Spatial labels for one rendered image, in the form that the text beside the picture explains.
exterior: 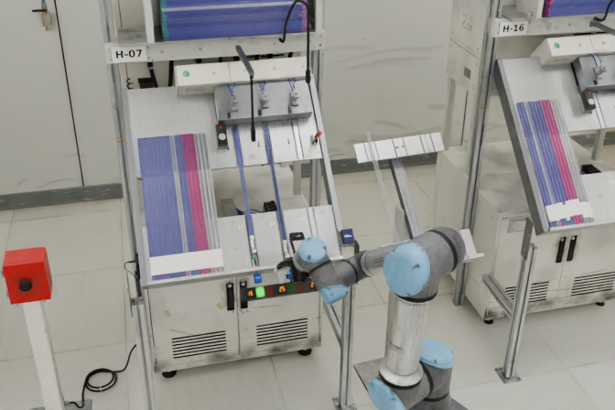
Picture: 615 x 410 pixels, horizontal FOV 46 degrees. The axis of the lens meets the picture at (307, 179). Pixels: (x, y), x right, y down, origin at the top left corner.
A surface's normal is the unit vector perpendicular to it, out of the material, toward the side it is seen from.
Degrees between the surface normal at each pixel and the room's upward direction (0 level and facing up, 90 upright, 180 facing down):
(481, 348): 0
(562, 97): 44
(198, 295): 90
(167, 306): 90
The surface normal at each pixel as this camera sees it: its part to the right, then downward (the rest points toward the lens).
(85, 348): 0.00, -0.88
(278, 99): 0.17, -0.33
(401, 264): -0.74, 0.18
